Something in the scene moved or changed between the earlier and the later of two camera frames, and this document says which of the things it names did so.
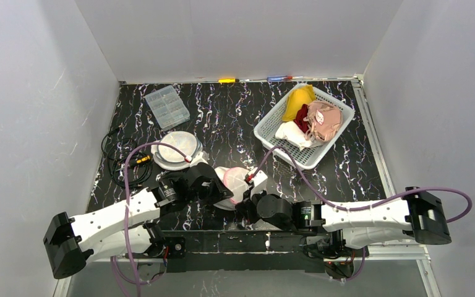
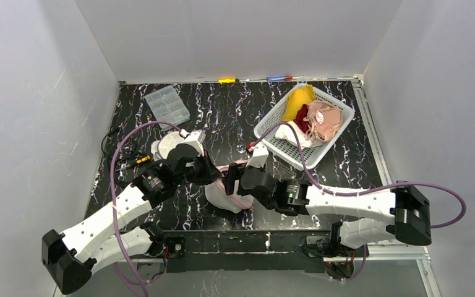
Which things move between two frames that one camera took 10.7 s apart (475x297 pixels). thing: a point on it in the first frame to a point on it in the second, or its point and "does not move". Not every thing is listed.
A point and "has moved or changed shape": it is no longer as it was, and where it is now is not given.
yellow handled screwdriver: x=228 y=80 does not move
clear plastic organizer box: x=167 y=107 does not move
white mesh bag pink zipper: x=234 y=179 has moved or changed shape
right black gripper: x=245 y=205 to x=232 y=180
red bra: x=299 y=118 does not move
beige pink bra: x=323 y=119 does not move
